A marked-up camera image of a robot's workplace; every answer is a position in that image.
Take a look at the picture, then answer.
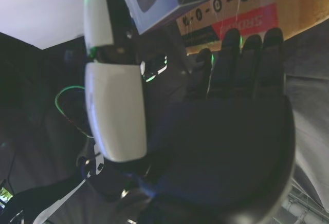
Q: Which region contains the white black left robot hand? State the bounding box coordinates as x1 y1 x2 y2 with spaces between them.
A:
83 0 296 224

